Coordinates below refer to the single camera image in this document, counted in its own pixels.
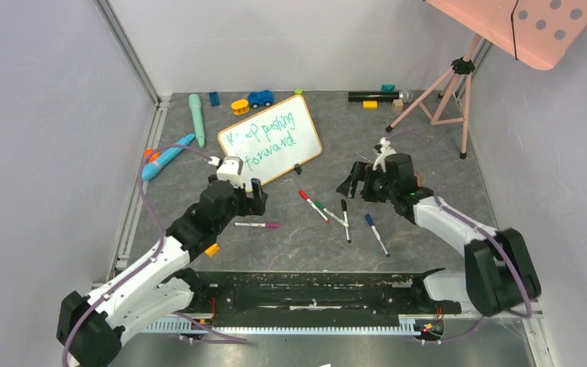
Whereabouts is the green whiteboard marker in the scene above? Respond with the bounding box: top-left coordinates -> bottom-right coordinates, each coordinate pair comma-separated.
314,200 -> 349,228

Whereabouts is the white board orange frame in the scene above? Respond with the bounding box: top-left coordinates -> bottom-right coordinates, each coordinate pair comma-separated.
217,95 -> 323,185

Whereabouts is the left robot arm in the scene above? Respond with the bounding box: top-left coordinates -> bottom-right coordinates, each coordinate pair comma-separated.
57,174 -> 268,366

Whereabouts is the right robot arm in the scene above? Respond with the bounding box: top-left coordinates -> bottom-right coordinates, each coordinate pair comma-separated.
336,153 -> 542,317

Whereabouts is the black capped marker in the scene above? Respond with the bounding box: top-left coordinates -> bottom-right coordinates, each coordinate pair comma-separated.
340,199 -> 352,243

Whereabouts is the blue capped marker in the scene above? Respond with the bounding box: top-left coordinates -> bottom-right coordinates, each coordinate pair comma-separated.
365,213 -> 391,257

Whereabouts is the purple capped marker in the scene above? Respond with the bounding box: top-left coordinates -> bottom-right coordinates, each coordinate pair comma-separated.
234,222 -> 279,229

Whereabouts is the red capped marker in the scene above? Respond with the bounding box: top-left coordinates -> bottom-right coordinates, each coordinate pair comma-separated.
298,190 -> 330,223

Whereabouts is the orange toy brick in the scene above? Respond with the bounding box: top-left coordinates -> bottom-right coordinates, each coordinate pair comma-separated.
413,173 -> 422,187

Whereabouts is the yellow toy wedge block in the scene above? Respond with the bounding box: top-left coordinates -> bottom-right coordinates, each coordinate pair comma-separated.
204,243 -> 220,258

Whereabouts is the yellow small brick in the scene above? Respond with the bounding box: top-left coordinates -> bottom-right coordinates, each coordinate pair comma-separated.
362,100 -> 378,109

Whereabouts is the black cylinder tube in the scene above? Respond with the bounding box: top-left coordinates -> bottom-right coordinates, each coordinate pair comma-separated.
348,91 -> 402,102

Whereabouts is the tan wooden cube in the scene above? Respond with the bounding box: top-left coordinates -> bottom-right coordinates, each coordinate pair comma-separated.
391,99 -> 405,112

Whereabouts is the teal small block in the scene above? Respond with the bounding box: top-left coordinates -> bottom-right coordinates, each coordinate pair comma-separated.
381,84 -> 395,92

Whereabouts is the clear small ball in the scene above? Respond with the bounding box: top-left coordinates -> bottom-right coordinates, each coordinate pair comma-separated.
399,89 -> 414,103

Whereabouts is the yellow oval toy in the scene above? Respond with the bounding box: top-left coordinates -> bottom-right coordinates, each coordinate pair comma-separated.
231,99 -> 251,115

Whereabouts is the blue toy car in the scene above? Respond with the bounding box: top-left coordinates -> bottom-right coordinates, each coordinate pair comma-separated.
248,89 -> 274,109

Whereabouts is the light blue toy pen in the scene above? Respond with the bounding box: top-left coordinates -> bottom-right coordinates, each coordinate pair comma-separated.
141,133 -> 196,182

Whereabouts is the orange small toy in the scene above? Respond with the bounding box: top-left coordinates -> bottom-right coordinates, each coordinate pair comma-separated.
144,148 -> 161,162

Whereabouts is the dark blue small brick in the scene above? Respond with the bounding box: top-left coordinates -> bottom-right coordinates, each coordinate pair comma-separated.
209,92 -> 220,107

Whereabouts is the mint green toy pen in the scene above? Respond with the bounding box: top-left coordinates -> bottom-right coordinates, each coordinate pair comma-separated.
188,93 -> 206,148

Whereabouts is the pink tripod stand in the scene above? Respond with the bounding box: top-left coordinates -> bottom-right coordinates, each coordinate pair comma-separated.
385,34 -> 482,160

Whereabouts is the pink perforated panel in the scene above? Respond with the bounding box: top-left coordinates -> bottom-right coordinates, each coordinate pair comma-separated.
427,0 -> 587,70

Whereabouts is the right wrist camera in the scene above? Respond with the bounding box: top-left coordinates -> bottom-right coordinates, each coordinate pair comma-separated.
373,137 -> 397,173

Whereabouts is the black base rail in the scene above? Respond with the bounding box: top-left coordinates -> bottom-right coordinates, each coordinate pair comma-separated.
183,271 -> 462,330

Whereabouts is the white cable duct strip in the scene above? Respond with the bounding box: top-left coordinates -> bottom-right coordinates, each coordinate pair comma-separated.
141,316 -> 436,337

